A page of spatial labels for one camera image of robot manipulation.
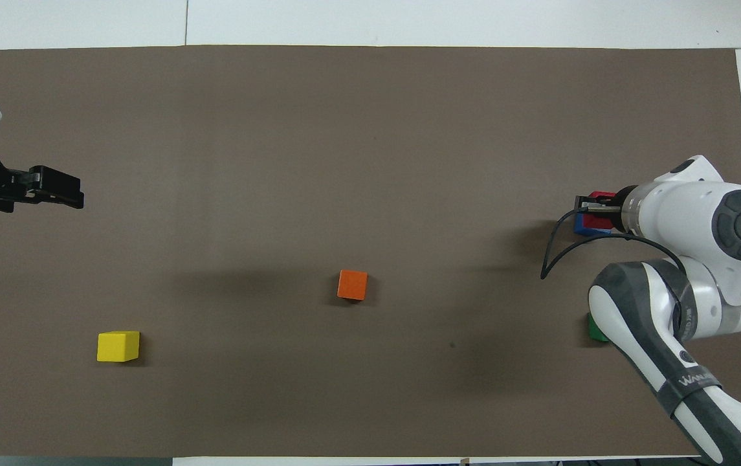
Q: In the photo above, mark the yellow wooden block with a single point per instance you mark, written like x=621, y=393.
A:
x=118, y=347

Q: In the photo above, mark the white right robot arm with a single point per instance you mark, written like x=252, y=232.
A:
x=700, y=220

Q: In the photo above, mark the blue wooden block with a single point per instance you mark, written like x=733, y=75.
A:
x=581, y=226

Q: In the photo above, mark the red wooden block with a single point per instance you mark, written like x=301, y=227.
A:
x=598, y=221

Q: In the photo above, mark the orange wooden block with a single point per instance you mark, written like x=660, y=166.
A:
x=352, y=285

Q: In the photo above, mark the green wooden block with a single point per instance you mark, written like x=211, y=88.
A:
x=595, y=330

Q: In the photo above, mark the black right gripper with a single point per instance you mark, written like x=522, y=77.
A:
x=626, y=223

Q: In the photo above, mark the brown paper mat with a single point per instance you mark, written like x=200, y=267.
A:
x=370, y=142

